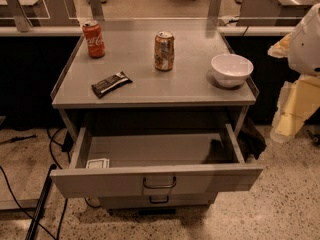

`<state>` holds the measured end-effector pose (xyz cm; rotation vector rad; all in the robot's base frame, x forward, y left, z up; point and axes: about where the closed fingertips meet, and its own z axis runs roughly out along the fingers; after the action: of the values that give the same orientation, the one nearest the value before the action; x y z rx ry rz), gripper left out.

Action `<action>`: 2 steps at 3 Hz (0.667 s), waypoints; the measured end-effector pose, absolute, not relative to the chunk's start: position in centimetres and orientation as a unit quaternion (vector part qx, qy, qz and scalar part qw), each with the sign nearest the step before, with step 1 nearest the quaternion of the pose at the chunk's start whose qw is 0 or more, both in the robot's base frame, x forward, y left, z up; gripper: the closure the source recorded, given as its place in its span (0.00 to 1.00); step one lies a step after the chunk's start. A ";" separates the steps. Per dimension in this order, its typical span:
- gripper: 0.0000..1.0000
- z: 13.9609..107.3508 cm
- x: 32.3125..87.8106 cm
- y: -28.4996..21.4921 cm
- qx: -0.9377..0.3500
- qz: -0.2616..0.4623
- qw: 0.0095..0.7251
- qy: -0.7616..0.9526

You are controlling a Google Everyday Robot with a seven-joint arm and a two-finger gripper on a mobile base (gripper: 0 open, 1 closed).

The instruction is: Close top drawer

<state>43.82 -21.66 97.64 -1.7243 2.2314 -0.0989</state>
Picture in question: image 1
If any black bar on floor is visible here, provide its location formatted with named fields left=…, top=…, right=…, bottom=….
left=25, top=164, right=57, bottom=240

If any dark snack bar wrapper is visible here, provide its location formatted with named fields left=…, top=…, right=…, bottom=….
left=91, top=72, right=132, bottom=98

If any grey top drawer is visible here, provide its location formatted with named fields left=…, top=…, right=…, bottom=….
left=51, top=126, right=263, bottom=198

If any red Coca-Cola can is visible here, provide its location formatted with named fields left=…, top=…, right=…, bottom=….
left=82, top=20, right=105, bottom=58

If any grey lower drawer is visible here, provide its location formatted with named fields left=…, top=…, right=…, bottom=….
left=99, top=192, right=218, bottom=210

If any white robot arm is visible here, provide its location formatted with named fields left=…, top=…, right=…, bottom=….
left=268, top=4, right=320, bottom=143

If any white ceramic bowl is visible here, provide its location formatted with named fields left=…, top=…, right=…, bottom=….
left=211, top=54, right=254, bottom=88

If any orange patterned soda can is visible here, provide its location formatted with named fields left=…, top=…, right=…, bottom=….
left=154, top=31, right=174, bottom=71

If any grey background desk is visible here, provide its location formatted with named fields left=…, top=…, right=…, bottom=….
left=0, top=0, right=79, bottom=26
left=237, top=0, right=320, bottom=26

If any grey drawer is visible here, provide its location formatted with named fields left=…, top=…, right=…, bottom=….
left=51, top=126, right=263, bottom=198
left=99, top=192, right=218, bottom=210

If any grey background desk right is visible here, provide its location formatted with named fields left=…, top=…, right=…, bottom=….
left=237, top=0, right=320, bottom=26

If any grey background desk left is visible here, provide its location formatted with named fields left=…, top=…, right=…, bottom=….
left=0, top=0, right=79, bottom=26

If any white card in drawer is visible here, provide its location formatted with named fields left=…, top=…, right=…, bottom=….
left=86, top=158, right=109, bottom=169

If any black floor cable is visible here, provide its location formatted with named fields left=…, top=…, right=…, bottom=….
left=0, top=127, right=73, bottom=240

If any grey metal drawer cabinet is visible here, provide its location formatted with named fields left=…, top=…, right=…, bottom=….
left=50, top=18, right=260, bottom=216

